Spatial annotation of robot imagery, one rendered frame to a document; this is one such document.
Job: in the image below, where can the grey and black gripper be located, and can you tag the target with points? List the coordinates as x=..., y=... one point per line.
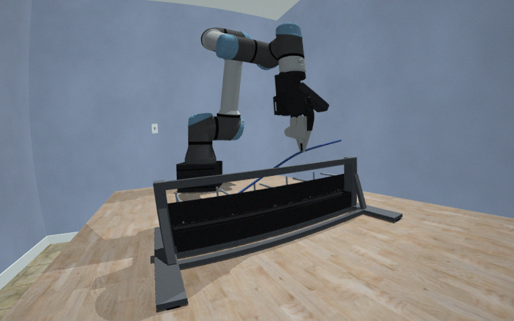
x=295, y=103

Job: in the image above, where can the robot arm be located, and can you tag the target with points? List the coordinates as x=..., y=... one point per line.
x=230, y=45

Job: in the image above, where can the black network patch panel rack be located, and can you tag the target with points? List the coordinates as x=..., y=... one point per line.
x=203, y=225

